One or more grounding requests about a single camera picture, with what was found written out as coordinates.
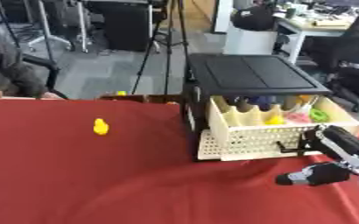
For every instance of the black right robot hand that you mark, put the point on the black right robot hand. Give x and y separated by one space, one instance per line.
326 173

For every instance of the pale compartment drawer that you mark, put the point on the pale compartment drawer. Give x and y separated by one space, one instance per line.
254 140

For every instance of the pink toy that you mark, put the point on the pink toy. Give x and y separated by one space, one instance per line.
298 117

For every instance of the small yellow toy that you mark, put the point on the small yellow toy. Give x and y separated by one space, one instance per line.
275 120

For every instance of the orange toy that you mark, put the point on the orange toy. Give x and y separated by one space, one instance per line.
305 98

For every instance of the blue toy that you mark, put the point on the blue toy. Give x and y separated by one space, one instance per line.
261 102

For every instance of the black office chair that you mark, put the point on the black office chair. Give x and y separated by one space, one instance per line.
353 52

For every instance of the pale office desk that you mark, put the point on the pale office desk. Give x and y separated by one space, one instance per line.
310 27

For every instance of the black bag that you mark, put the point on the black bag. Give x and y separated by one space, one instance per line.
253 18

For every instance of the black tripod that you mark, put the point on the black tripod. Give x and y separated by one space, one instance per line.
168 43

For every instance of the yellow toy duck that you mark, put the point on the yellow toy duck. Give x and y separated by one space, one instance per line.
101 127

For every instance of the black floor cabinet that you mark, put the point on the black floor cabinet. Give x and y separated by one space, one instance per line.
126 24

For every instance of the person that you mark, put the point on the person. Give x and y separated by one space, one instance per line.
9 70

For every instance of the white pedestal cabinet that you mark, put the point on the white pedestal cabinet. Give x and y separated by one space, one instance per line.
249 40

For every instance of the white table frame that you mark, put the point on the white table frame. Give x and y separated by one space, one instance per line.
80 26

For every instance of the black chair frame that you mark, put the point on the black chair frame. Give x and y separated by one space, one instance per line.
42 61

